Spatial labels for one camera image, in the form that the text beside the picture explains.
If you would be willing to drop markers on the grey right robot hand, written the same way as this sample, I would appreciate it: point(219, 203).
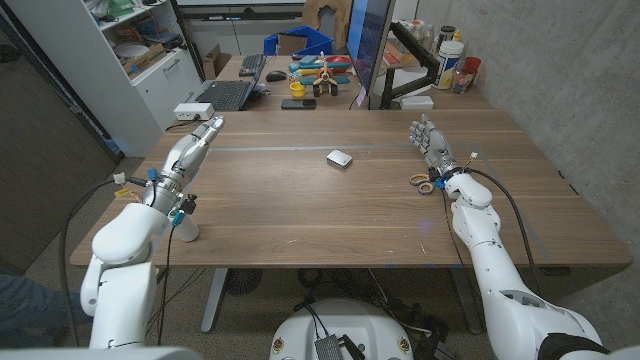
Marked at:
point(436, 145)

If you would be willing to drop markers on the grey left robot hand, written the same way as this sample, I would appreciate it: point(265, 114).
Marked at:
point(182, 157)

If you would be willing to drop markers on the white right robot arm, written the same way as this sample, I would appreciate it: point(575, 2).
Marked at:
point(492, 280)

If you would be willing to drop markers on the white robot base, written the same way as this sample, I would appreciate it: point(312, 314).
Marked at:
point(350, 320)

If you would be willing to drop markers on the flat white box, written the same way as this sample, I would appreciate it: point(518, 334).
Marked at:
point(416, 102)

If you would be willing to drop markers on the white power strip box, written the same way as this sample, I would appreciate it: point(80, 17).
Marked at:
point(192, 111)

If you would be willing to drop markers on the small silver tin box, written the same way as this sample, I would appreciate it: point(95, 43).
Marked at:
point(339, 158)

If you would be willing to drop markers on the open cardboard box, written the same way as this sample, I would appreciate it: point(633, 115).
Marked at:
point(214, 62)

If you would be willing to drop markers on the cardboard box on shelf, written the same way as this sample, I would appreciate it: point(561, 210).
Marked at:
point(145, 59)

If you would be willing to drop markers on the white shelf cabinet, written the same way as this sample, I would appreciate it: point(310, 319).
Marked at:
point(150, 95)

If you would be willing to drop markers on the black laptop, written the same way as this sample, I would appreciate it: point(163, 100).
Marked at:
point(227, 95)

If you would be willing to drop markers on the white wipes canister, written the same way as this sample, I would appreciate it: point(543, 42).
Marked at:
point(447, 62)

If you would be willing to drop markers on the red plastic cup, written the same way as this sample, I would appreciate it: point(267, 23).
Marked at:
point(472, 65)

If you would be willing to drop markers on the dark lidded jar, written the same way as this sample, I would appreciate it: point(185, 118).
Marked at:
point(446, 34)

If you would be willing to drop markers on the black keyboard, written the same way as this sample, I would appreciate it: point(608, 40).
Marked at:
point(252, 65)

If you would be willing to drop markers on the black computer mouse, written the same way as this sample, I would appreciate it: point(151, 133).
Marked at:
point(276, 76)

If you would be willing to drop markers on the black smartphone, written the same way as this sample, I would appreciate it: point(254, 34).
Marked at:
point(298, 104)

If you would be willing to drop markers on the large computer monitor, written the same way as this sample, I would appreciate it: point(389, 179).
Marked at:
point(367, 35)

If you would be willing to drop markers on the wooden toy airplane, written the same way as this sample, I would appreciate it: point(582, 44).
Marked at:
point(325, 76)

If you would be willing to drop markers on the small yellow cup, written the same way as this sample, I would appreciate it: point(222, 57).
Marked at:
point(297, 90)

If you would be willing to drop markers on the black round floor fan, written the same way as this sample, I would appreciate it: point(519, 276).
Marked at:
point(243, 281)

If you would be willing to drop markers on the grey table leg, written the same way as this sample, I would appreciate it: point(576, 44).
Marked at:
point(215, 300)
point(466, 305)

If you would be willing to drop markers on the blue plastic bin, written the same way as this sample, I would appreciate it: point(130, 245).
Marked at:
point(312, 37)

